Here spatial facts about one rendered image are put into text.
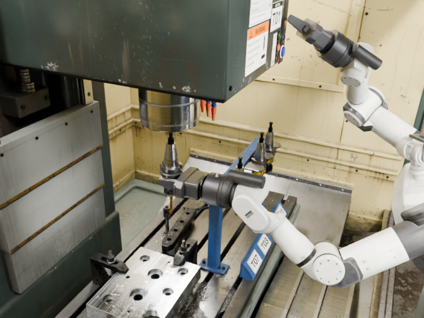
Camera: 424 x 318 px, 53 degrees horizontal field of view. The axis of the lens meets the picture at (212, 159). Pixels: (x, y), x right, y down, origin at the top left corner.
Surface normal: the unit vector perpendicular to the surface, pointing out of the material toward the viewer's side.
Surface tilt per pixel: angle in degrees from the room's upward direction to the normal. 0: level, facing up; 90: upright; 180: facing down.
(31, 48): 90
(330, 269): 71
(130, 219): 0
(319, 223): 24
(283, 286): 7
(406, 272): 0
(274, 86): 91
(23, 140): 91
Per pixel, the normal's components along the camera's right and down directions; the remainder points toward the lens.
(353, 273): -0.18, 0.12
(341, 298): 0.09, -0.94
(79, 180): 0.92, 0.20
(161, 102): -0.14, 0.44
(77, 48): -0.40, 0.40
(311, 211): -0.14, -0.65
